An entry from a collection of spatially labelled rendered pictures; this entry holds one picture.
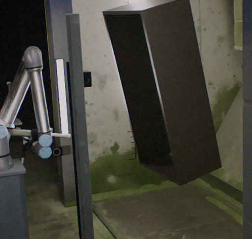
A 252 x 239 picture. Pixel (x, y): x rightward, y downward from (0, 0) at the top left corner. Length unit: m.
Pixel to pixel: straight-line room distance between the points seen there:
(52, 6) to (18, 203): 1.59
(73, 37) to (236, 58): 2.83
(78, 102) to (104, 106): 2.11
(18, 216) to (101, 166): 1.15
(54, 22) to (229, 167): 1.90
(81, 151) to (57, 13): 2.06
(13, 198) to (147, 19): 1.46
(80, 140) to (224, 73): 2.72
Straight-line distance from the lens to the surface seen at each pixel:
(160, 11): 3.21
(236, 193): 4.31
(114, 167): 4.48
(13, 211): 3.52
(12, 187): 3.46
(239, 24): 4.40
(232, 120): 4.74
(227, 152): 4.59
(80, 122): 2.24
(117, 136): 4.42
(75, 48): 2.19
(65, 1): 4.17
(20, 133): 3.91
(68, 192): 4.42
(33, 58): 3.40
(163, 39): 3.23
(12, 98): 3.57
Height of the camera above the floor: 1.66
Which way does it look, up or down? 12 degrees down
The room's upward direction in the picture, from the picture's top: 3 degrees counter-clockwise
